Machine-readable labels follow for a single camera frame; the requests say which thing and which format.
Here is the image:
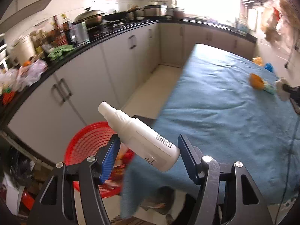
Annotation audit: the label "green cloth on counter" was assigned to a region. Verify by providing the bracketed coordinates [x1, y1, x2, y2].
[47, 45, 75, 61]

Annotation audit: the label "green cartoon tissue pack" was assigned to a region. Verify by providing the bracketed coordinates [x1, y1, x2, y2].
[263, 84, 276, 95]

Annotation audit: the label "white spray bottle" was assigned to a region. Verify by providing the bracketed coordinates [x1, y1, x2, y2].
[98, 102, 180, 172]

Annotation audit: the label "blue plastic bag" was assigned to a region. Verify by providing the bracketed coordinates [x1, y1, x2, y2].
[264, 62, 274, 73]

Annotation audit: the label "orange square plastic cup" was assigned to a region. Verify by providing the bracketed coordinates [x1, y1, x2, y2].
[249, 74, 264, 90]

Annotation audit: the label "white ceramic crock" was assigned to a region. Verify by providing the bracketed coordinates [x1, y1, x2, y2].
[11, 35, 36, 66]

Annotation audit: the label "white crumpled bag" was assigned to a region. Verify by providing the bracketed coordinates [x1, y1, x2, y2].
[274, 78, 290, 102]

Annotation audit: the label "dark sauce bottle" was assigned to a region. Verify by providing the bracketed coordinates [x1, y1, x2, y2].
[61, 13, 74, 45]

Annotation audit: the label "white lower kitchen cabinets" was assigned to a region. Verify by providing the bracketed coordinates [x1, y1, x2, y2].
[3, 23, 256, 164]

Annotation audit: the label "black power plug cable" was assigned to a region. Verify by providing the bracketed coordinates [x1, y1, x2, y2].
[284, 40, 297, 70]

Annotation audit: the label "red plastic basket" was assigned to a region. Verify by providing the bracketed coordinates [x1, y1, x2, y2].
[64, 121, 135, 198]

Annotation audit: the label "yellow plastic bag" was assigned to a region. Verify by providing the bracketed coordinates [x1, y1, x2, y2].
[252, 56, 263, 67]

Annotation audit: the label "hanging plastic bags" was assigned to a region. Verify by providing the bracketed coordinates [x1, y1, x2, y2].
[260, 0, 299, 49]

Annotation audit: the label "lidded steel wok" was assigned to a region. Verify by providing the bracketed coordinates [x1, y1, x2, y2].
[72, 7, 105, 29]

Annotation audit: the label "black frying pan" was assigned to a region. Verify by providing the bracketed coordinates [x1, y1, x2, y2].
[102, 6, 139, 21]

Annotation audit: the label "black countertop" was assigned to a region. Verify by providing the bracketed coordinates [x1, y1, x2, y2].
[1, 18, 257, 129]

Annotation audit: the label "blue towel table cover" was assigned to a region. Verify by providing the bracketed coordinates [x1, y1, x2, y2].
[119, 43, 300, 220]

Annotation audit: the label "brown cooking pot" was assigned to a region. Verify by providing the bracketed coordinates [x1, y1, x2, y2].
[173, 8, 186, 20]

